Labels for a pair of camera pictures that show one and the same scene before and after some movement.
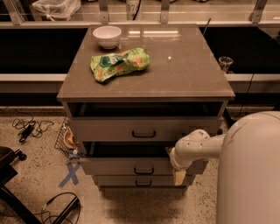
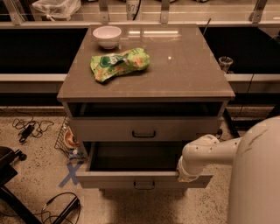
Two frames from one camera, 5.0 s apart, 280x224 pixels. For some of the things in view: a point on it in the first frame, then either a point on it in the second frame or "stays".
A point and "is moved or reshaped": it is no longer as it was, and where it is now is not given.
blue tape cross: [72, 170] stays
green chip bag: [105, 66] stays
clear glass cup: [225, 63] stays
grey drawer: [129, 158] is moved or reshaped
